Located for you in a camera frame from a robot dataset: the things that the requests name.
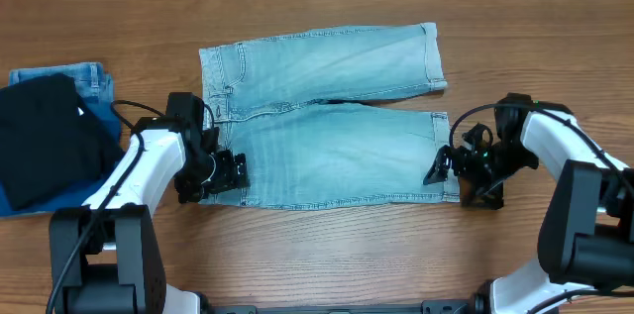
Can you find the light blue denim shorts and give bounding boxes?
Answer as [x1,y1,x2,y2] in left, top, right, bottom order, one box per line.
[199,23,459,210]

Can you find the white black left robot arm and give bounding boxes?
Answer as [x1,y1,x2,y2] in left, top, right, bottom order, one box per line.
[46,92,249,314]

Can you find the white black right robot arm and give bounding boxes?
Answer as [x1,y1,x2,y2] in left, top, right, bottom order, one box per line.
[421,93,633,313]

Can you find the dark blue folded garment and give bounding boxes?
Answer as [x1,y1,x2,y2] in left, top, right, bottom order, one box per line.
[1,101,122,218]

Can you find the folded blue jeans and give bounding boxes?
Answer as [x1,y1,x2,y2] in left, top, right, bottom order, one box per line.
[9,61,114,104]

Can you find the black folded garment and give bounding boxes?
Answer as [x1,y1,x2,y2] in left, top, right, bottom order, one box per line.
[1,73,123,210]

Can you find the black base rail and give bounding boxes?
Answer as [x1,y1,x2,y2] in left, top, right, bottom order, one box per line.
[197,296,560,314]

